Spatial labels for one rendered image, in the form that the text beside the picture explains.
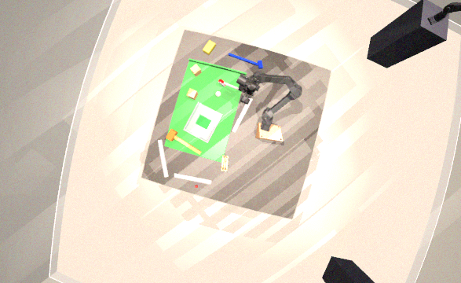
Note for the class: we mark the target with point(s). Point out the yellow rectangular block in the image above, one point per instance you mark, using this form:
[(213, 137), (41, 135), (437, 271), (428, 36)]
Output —
[(209, 47)]

